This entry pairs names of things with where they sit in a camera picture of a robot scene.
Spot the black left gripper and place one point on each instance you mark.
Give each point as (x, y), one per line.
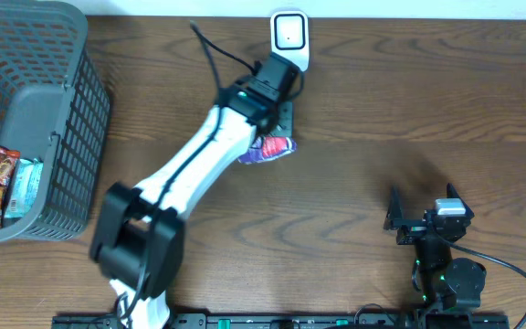
(284, 121)

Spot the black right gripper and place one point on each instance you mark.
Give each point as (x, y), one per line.
(417, 227)

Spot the red and purple snack pack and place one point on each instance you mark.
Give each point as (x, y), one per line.
(266, 149)

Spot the teal wet wipes pack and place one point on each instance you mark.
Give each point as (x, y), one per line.
(24, 189)

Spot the brown red snack bar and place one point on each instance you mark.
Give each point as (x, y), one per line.
(8, 160)

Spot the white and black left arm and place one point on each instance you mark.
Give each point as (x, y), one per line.
(139, 239)

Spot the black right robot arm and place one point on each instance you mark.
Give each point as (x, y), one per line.
(448, 283)

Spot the white barcode scanner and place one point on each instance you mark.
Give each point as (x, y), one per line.
(290, 37)

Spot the grey plastic mesh basket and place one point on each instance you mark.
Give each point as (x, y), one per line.
(53, 108)

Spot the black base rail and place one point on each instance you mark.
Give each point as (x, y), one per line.
(363, 320)

